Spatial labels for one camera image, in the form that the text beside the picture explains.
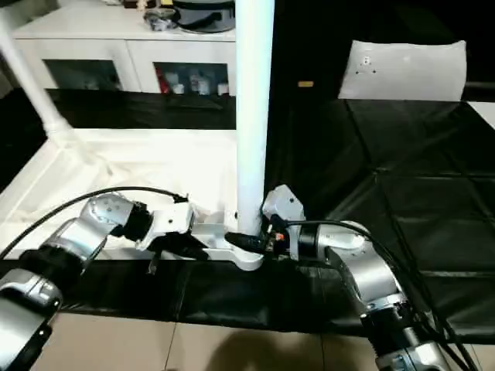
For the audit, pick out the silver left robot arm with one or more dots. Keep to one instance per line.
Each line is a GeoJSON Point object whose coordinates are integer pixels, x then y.
{"type": "Point", "coordinates": [77, 232]}

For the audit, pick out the yellow black box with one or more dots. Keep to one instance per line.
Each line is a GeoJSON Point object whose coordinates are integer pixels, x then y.
{"type": "Point", "coordinates": [166, 2]}

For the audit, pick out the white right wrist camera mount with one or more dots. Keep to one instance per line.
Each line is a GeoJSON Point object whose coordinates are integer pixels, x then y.
{"type": "Point", "coordinates": [284, 203]}

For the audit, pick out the white plastic table top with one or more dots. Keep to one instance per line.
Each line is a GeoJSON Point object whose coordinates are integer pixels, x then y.
{"type": "Point", "coordinates": [135, 162]}

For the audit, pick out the red packet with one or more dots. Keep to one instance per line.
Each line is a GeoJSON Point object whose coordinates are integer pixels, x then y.
{"type": "Point", "coordinates": [165, 83]}

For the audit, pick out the grey round bag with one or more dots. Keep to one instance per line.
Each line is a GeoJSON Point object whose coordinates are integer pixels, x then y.
{"type": "Point", "coordinates": [201, 15]}

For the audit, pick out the black bundle in plastic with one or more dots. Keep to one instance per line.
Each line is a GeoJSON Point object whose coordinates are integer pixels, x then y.
{"type": "Point", "coordinates": [158, 21]}

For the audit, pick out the black table mat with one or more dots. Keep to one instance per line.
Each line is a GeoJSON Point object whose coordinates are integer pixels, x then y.
{"type": "Point", "coordinates": [386, 154]}

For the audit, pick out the white plastic table leg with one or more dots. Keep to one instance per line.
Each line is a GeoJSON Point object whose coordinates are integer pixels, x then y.
{"type": "Point", "coordinates": [31, 81]}
{"type": "Point", "coordinates": [253, 96]}

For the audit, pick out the white sideboard cabinet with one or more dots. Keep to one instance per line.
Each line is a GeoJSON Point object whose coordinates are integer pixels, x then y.
{"type": "Point", "coordinates": [77, 42]}

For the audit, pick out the small white cup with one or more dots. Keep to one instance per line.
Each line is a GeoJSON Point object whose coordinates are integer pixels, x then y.
{"type": "Point", "coordinates": [222, 89]}
{"type": "Point", "coordinates": [178, 88]}

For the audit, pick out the white flat board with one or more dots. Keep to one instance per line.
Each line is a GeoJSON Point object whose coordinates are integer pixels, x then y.
{"type": "Point", "coordinates": [485, 112]}

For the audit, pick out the small doll figurine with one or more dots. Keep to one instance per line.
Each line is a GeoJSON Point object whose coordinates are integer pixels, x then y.
{"type": "Point", "coordinates": [143, 4]}

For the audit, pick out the black cabinet with gold label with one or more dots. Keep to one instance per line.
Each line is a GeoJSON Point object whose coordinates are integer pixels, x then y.
{"type": "Point", "coordinates": [305, 46]}

